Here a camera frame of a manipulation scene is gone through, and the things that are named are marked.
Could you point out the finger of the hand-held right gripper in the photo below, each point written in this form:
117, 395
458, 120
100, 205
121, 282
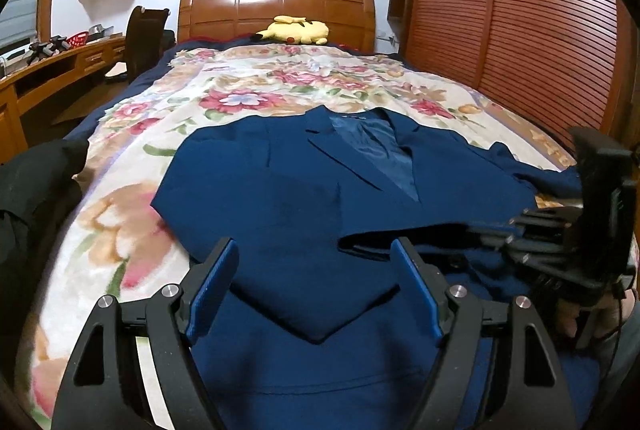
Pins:
545, 260
545, 216

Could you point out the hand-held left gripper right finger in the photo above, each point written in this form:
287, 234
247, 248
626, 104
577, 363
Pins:
417, 285

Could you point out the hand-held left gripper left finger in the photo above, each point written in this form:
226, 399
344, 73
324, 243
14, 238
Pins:
212, 295

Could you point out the navy blue suit jacket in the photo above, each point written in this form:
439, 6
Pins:
300, 210

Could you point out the person's right hand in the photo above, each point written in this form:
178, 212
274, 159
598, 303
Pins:
568, 317

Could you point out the floral fleece blanket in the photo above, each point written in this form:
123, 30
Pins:
130, 190

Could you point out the black garment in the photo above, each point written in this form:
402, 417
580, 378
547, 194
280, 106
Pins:
30, 210

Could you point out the wooden louvered wardrobe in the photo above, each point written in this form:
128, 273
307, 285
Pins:
500, 10

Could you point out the dark wooden chair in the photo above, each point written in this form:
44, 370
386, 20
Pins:
142, 40

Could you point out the yellow plush toy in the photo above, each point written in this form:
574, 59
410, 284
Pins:
295, 30

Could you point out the wooden desk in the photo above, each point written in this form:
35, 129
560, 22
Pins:
45, 70

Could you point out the metal box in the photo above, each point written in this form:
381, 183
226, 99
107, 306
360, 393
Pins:
99, 31

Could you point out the red basket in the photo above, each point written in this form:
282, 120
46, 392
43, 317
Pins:
76, 40

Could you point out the wooden bed headboard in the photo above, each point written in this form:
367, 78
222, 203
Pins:
280, 5

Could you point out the wall outlet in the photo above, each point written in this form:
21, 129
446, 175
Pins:
389, 38

